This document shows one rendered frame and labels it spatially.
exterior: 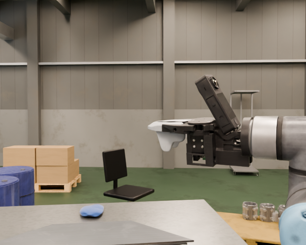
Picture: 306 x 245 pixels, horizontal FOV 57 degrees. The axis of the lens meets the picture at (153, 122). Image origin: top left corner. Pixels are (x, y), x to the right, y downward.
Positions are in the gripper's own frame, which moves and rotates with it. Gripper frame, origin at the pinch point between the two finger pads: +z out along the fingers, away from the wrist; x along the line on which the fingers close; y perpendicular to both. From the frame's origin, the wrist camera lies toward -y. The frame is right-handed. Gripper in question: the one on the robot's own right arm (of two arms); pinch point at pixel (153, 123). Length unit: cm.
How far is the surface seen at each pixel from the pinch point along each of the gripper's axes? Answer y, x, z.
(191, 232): 46, 37, 8
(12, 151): 105, 269, 459
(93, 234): 40, 14, 34
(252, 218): 172, 295, 34
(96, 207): 43, 35, 51
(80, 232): 40, 13, 39
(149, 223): 46, 36, 25
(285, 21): -137, 803, 32
